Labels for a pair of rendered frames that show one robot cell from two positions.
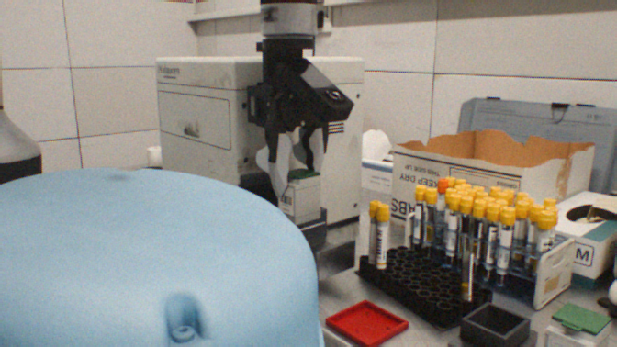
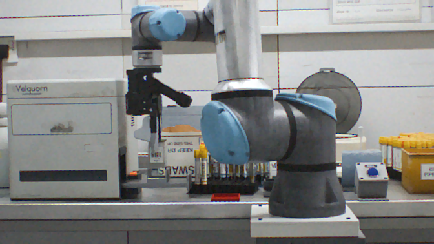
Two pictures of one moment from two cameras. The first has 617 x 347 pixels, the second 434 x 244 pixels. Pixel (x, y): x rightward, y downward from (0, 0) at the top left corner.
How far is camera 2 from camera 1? 1.32 m
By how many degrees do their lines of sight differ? 47
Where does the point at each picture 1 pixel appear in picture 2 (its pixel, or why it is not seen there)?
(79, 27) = not seen: outside the picture
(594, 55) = not seen: hidden behind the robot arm
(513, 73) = (183, 89)
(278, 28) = (153, 62)
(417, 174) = (176, 146)
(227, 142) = (108, 129)
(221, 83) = (103, 93)
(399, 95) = not seen: hidden behind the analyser
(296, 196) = (164, 151)
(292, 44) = (158, 70)
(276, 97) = (154, 97)
